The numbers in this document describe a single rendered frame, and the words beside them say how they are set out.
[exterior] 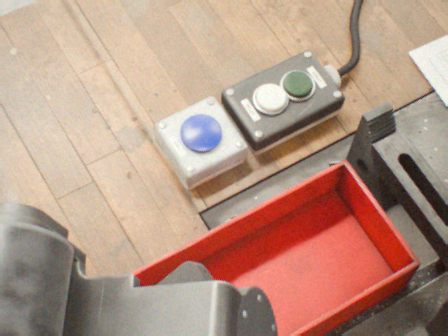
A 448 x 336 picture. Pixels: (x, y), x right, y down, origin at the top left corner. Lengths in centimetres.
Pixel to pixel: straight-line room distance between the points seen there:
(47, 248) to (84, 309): 4
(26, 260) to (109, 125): 55
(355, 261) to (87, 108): 31
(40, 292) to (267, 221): 50
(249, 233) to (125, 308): 46
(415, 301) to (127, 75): 36
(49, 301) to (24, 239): 3
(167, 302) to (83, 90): 57
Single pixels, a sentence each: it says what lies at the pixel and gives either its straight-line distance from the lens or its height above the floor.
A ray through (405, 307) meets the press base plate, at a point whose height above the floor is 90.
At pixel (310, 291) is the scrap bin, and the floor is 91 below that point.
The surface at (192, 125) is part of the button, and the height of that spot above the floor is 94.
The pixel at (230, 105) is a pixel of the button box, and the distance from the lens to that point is 96.
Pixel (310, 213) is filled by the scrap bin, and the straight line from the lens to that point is 94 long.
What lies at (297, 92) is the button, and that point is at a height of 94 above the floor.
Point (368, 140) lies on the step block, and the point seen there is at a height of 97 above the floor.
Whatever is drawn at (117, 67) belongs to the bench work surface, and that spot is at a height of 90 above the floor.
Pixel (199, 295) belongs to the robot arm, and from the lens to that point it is 45.
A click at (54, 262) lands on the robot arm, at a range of 45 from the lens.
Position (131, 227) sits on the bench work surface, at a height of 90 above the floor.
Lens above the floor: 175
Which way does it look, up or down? 63 degrees down
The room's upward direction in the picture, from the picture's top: 7 degrees clockwise
